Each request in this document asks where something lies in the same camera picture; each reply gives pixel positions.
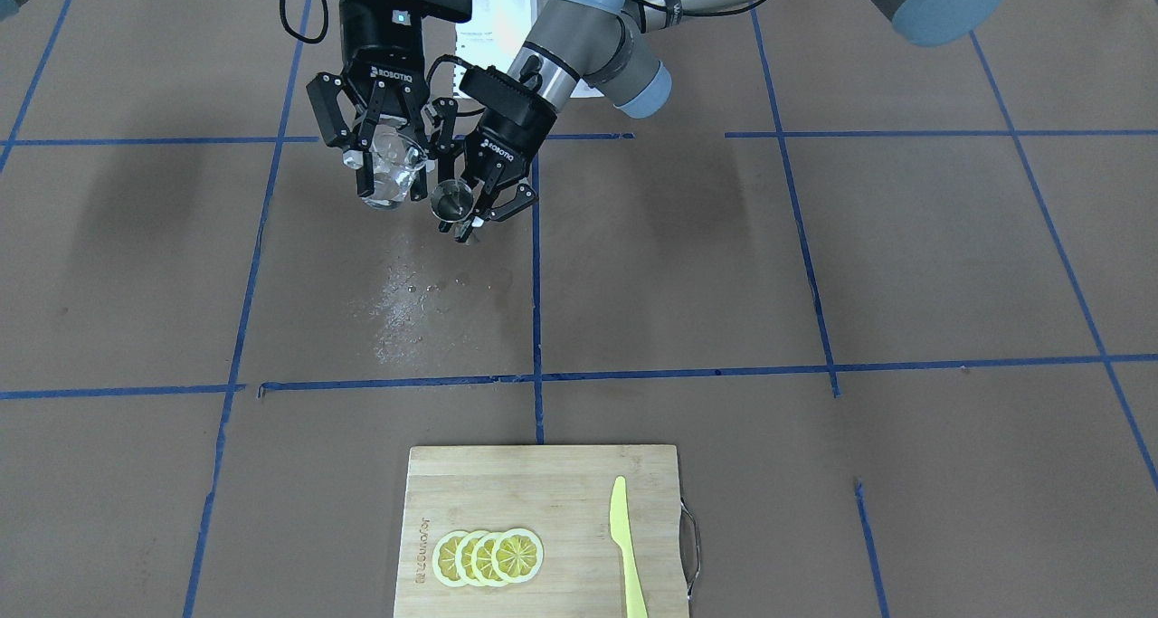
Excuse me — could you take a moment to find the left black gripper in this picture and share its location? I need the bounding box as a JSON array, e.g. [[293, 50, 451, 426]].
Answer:
[[428, 64, 557, 242]]

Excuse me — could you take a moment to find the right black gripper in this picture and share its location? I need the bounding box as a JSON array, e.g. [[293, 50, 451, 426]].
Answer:
[[306, 0, 472, 203]]

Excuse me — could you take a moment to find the clear glass cup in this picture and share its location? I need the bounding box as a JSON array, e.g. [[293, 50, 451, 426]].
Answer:
[[358, 126, 428, 209]]

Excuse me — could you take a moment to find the steel double jigger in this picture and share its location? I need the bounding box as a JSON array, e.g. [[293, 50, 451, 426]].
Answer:
[[428, 177, 477, 243]]

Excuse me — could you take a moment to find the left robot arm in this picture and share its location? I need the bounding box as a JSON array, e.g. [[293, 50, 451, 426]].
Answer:
[[430, 0, 1002, 243]]

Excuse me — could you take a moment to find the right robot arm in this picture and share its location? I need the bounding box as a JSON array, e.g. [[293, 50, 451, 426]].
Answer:
[[292, 0, 474, 209]]

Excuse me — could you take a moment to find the bamboo cutting board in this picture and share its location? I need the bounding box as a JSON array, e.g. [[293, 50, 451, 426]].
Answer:
[[393, 444, 690, 617]]

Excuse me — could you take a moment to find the yellow plastic knife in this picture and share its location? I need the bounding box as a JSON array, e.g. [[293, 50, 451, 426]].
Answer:
[[609, 474, 648, 617]]

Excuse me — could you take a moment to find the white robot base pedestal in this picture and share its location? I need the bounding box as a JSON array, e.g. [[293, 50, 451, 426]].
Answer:
[[454, 0, 547, 69]]

